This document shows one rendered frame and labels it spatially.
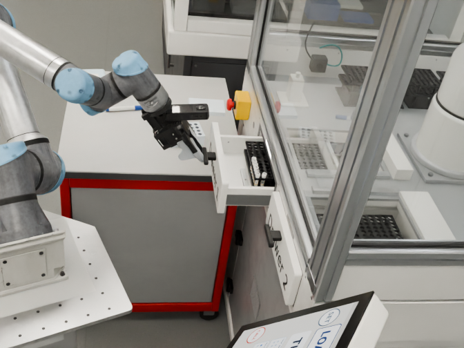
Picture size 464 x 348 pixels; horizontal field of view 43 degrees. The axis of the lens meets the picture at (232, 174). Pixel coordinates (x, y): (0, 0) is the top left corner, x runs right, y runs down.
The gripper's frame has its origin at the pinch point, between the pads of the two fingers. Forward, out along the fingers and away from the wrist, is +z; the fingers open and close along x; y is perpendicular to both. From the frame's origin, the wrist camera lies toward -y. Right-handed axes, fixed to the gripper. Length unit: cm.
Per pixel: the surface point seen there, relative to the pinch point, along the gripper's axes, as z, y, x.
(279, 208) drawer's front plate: 8.8, -15.1, 24.3
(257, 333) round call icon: -6, -9, 68
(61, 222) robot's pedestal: -8.5, 39.2, 12.4
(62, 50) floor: 38, 106, -235
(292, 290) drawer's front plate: 13.0, -11.9, 46.0
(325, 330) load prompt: -14, -22, 78
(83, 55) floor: 46, 95, -230
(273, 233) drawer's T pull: 8.7, -11.9, 31.4
